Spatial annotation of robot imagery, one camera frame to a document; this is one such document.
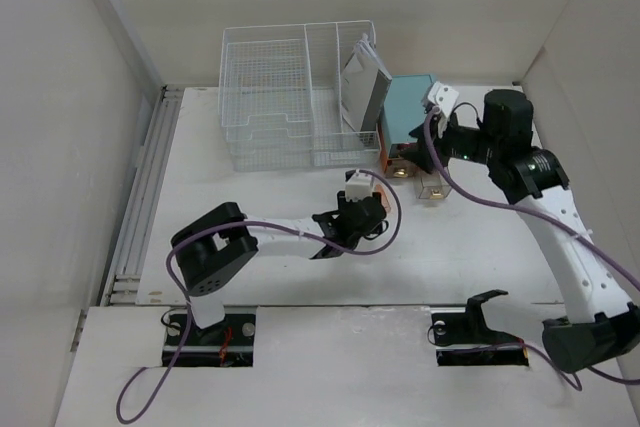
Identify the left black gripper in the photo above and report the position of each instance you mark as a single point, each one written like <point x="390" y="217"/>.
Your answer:
<point x="345" y="204"/>

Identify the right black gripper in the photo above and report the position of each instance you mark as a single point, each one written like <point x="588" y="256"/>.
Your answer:
<point x="418" y="154"/>

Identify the clear smoky drawer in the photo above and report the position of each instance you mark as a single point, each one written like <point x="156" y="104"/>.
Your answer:
<point x="400" y="169"/>
<point x="431" y="187"/>

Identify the teal drawer box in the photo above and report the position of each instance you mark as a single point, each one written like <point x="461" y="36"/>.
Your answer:
<point x="402" y="112"/>

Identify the gray white booklet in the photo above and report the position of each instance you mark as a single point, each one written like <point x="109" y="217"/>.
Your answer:
<point x="365" y="82"/>

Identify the orange highlighter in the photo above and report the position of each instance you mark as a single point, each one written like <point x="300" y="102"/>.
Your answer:
<point x="380" y="190"/>

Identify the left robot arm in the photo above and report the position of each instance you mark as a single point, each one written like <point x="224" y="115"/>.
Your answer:
<point x="213" y="249"/>

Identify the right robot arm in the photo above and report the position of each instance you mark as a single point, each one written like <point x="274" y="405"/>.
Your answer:
<point x="601" y="321"/>

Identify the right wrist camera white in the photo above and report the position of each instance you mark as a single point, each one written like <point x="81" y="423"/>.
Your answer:
<point x="444" y="98"/>

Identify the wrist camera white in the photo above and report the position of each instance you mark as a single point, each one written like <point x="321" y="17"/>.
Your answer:
<point x="444" y="98"/>
<point x="358" y="185"/>

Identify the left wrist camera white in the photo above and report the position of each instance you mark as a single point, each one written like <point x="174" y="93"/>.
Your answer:
<point x="358" y="185"/>

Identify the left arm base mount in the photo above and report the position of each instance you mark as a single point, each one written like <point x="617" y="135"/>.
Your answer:
<point x="228" y="344"/>

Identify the white wire mesh desk organizer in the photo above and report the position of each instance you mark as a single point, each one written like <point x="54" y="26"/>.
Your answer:
<point x="279" y="100"/>

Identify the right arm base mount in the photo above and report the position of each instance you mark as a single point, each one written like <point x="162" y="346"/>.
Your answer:
<point x="462" y="337"/>

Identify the aluminium rail frame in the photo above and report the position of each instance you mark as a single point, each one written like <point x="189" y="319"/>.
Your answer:
<point x="123" y="271"/>

